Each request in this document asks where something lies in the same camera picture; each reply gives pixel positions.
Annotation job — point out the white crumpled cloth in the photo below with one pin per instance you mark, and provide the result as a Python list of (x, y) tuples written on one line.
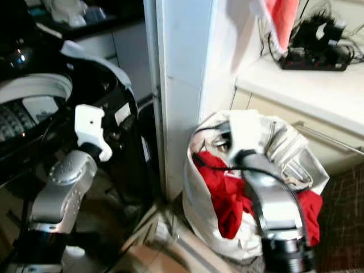
[(68, 10)]

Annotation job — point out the red and white towel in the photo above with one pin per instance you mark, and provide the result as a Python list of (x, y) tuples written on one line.
[(284, 20)]

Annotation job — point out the white fabric laundry bag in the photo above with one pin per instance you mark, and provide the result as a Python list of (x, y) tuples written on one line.
[(202, 216)]

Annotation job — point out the white counter cabinet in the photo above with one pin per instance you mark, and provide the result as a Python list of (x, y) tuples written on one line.
[(301, 91)]

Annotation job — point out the black top-load washing machine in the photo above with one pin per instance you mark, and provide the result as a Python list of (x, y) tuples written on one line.
[(28, 111)]

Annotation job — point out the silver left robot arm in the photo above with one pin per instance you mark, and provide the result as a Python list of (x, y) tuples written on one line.
[(60, 190)]

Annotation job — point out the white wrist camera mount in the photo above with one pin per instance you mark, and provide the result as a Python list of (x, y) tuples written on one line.
[(245, 129), (90, 122)]

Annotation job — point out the black power strip with plugs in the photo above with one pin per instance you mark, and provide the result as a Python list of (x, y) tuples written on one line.
[(318, 48)]

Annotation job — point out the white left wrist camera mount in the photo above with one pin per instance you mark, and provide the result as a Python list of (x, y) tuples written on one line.
[(90, 122)]

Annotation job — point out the white background cabinet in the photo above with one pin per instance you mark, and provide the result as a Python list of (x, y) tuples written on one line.
[(128, 51)]

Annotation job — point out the red garment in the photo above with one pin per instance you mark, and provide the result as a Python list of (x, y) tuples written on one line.
[(222, 196)]

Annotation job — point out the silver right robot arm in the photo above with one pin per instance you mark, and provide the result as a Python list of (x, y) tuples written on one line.
[(281, 207)]

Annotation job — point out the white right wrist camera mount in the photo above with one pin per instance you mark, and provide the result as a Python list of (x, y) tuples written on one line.
[(245, 129)]

